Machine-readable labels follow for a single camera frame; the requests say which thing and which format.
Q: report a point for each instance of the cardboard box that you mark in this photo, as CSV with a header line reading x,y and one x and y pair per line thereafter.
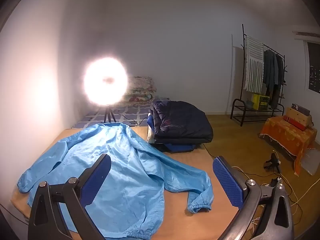
x,y
297,117

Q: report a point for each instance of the black clothes rack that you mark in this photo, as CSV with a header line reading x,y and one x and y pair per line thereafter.
x,y
242,33

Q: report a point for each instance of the power strip with plugs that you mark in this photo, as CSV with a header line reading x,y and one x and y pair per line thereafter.
x,y
274,181

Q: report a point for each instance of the clear plastic sheet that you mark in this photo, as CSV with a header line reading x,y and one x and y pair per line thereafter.
x,y
311,162

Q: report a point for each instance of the blue patterned bed sheet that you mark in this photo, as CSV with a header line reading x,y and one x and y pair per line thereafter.
x,y
130,112

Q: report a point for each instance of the red box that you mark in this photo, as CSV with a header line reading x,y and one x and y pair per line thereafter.
x,y
295,123

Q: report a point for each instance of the yellow box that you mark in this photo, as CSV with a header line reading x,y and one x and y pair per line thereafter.
x,y
261,102

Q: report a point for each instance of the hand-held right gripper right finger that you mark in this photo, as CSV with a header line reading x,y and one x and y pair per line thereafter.
x,y
227,182

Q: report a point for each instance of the dark navy padded jacket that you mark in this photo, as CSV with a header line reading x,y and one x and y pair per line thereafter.
x,y
180,122

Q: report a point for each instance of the black tripod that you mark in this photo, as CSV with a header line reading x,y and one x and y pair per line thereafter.
x,y
109,113

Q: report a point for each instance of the orange tablecloth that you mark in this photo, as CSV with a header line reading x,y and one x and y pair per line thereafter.
x,y
285,135

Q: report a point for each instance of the dark patterned box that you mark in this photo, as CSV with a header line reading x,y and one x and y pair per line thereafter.
x,y
301,108

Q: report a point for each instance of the light blue jacket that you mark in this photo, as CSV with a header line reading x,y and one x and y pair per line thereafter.
x,y
130,160

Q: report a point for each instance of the striped white towel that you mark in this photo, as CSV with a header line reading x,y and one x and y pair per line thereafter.
x,y
253,65

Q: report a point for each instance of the black device on floor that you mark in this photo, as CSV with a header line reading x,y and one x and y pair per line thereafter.
x,y
272,161

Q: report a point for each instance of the hanging dark clothes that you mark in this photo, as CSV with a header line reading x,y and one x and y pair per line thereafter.
x,y
271,75

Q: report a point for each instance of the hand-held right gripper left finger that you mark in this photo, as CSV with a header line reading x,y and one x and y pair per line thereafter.
x,y
96,180

